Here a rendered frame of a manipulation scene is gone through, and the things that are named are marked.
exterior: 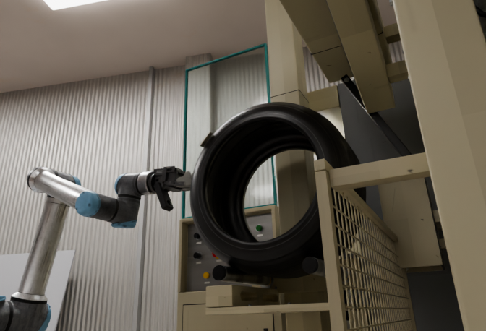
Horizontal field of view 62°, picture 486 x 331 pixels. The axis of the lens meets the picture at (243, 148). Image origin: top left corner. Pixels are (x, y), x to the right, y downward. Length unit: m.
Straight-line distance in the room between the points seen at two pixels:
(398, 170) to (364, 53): 0.77
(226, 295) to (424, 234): 0.63
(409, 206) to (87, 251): 3.86
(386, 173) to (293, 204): 0.98
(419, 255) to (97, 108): 4.51
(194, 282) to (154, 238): 2.30
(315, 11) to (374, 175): 0.80
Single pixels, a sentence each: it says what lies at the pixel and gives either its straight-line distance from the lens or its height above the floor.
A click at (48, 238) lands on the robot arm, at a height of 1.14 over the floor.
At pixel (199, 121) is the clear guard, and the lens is 2.38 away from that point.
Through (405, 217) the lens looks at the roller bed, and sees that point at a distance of 1.41.
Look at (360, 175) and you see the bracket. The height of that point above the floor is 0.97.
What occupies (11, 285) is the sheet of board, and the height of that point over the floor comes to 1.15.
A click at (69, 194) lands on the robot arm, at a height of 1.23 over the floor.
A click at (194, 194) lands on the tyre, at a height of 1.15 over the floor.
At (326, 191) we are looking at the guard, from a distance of 0.62.
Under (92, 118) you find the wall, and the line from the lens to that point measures 5.32.
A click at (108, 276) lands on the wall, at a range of 4.61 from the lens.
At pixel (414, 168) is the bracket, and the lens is 0.63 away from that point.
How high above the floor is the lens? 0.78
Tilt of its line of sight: 22 degrees up
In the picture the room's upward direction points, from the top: 2 degrees counter-clockwise
